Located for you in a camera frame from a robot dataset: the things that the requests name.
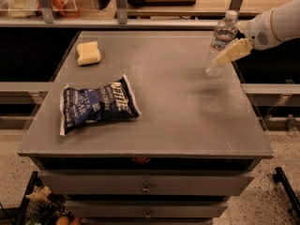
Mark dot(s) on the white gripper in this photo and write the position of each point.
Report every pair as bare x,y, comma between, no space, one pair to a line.
260,32

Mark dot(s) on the clear plastic water bottle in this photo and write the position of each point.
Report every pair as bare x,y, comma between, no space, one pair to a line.
225,32

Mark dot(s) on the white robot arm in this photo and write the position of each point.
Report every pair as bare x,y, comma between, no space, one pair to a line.
286,21

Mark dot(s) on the blue Kettle chips bag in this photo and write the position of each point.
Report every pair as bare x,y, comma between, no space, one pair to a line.
113,101

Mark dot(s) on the grey drawer cabinet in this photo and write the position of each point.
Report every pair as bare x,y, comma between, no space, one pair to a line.
189,122

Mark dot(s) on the black metal stand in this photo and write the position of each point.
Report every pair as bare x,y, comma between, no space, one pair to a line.
280,177

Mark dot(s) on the yellow sponge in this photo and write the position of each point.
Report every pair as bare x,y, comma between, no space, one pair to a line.
88,53

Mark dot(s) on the upper grey drawer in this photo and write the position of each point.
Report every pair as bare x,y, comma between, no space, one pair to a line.
146,183

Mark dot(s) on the grey drawer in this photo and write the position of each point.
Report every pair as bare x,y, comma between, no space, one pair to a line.
146,209
146,183

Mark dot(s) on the lower grey drawer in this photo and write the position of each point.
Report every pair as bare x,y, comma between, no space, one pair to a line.
146,209

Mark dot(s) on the clear plastic bin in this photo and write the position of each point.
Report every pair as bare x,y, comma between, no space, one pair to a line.
31,8

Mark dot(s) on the grey metal shelf rail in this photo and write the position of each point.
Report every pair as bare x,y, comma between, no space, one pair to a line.
135,24

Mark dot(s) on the black wire basket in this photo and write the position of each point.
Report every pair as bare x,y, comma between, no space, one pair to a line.
40,206

